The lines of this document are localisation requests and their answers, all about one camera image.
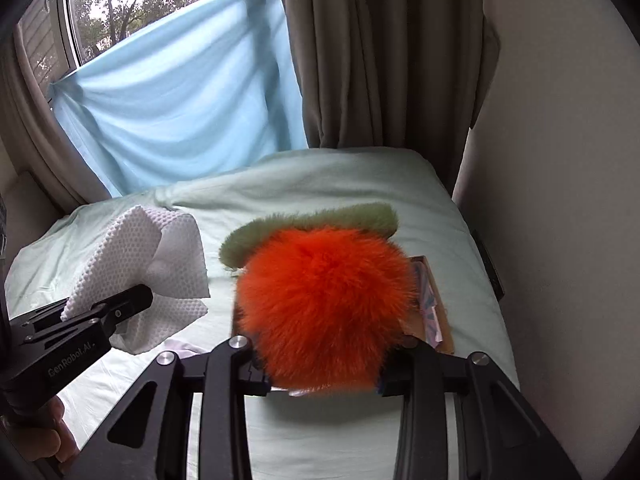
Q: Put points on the white textured cloth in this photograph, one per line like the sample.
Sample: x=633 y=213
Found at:
x=150 y=240

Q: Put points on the dark bed frame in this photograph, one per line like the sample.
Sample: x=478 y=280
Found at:
x=490 y=270

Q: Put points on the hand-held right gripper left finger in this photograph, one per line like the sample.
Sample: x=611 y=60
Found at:
x=235 y=375

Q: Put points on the patterned cardboard box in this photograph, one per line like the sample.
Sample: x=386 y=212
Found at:
x=435 y=320

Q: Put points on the light blue hanging cloth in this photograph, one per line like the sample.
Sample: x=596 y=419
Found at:
x=175 y=85

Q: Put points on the orange fuzzy pompom green leaf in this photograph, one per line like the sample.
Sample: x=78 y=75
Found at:
x=320 y=300

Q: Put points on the person's left hand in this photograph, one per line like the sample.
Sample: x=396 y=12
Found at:
x=50 y=440

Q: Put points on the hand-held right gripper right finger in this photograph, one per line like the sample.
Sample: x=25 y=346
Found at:
x=415 y=375

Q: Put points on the white padded headboard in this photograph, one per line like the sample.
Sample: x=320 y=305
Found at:
x=30 y=200

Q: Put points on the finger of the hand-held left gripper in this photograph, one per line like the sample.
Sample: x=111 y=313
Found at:
x=40 y=315
x=125 y=305

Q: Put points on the beige curtain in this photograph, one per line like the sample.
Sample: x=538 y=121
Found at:
x=375 y=60
x=35 y=135

